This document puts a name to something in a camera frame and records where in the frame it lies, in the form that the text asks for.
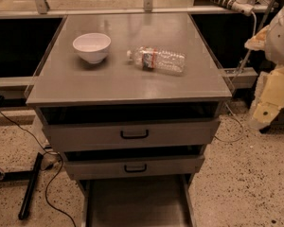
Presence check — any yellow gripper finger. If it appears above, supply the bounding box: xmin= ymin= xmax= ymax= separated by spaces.
xmin=244 ymin=26 xmax=269 ymax=51
xmin=248 ymin=65 xmax=284 ymax=130

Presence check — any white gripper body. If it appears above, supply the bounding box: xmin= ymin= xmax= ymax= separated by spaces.
xmin=265 ymin=6 xmax=284 ymax=65

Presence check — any clear plastic water bottle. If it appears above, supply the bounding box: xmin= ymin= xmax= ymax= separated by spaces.
xmin=127 ymin=46 xmax=186 ymax=75

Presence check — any grey middle drawer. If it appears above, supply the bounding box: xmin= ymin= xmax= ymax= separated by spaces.
xmin=65 ymin=146 xmax=204 ymax=180

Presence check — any grey drawer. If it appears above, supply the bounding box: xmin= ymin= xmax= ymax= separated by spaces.
xmin=44 ymin=103 xmax=220 ymax=152
xmin=65 ymin=146 xmax=204 ymax=180
xmin=80 ymin=175 xmax=197 ymax=227

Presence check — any grey drawer cabinet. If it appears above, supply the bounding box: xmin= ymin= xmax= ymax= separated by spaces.
xmin=24 ymin=12 xmax=234 ymax=227

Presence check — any grey bottom drawer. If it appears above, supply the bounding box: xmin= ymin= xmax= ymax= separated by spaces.
xmin=80 ymin=175 xmax=197 ymax=227

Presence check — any grey top drawer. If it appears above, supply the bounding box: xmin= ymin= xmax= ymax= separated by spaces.
xmin=44 ymin=103 xmax=220 ymax=152

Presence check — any white power strip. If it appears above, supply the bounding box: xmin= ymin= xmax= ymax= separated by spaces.
xmin=210 ymin=0 xmax=254 ymax=16

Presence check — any white ceramic bowl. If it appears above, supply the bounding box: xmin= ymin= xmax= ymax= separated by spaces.
xmin=73 ymin=33 xmax=111 ymax=64

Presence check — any black metal floor bar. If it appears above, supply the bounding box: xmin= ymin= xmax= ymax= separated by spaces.
xmin=0 ymin=153 xmax=44 ymax=220

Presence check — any white power cable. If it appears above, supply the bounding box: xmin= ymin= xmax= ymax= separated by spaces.
xmin=213 ymin=10 xmax=258 ymax=144

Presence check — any black top drawer handle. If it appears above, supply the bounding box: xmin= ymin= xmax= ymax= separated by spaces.
xmin=120 ymin=130 xmax=149 ymax=140

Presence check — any black drawer handle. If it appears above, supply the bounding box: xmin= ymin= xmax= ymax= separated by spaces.
xmin=120 ymin=130 xmax=149 ymax=140
xmin=124 ymin=164 xmax=148 ymax=173

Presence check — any black middle drawer handle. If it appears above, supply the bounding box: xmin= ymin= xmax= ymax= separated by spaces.
xmin=124 ymin=164 xmax=148 ymax=173

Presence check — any black floor cable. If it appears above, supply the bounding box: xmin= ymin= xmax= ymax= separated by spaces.
xmin=0 ymin=108 xmax=78 ymax=227

